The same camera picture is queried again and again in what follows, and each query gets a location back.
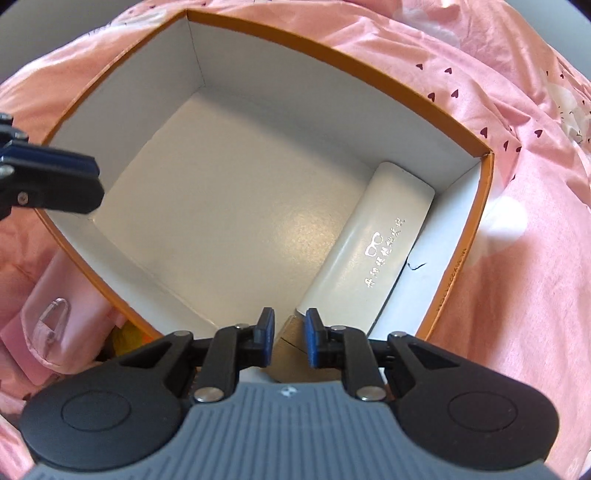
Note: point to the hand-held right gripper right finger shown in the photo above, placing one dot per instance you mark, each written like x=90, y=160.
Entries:
x=314, y=339

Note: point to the yellow toy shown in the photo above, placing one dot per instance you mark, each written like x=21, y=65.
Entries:
x=129, y=339

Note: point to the pink printed duvet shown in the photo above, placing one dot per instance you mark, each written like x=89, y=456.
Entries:
x=512, y=138

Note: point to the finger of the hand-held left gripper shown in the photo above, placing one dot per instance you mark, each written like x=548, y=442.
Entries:
x=60, y=194
x=55, y=161

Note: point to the white glasses case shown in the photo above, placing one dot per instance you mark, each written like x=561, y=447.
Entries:
x=378, y=240

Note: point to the pink plastic pouch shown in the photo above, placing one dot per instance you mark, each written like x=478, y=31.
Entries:
x=41, y=341

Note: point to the orange cardboard box white inside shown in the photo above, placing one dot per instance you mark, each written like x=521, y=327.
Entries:
x=221, y=207

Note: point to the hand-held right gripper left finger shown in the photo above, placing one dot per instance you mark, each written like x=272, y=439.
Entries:
x=266, y=337

